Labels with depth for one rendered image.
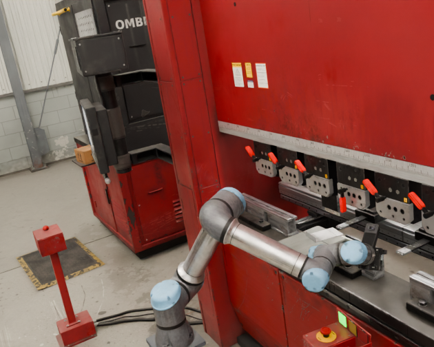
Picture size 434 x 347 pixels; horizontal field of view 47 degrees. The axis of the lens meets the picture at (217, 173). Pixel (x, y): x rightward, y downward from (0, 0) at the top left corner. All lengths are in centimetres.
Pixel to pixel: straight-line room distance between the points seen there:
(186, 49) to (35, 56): 632
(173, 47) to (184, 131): 44
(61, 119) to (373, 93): 755
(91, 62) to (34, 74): 617
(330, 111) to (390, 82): 33
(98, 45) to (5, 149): 631
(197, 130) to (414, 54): 140
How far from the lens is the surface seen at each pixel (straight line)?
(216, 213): 165
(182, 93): 263
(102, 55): 265
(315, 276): 157
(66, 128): 895
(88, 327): 363
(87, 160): 407
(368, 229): 186
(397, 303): 194
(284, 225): 246
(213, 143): 274
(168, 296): 189
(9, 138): 882
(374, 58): 172
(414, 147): 168
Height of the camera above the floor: 193
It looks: 17 degrees down
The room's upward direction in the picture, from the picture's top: 9 degrees counter-clockwise
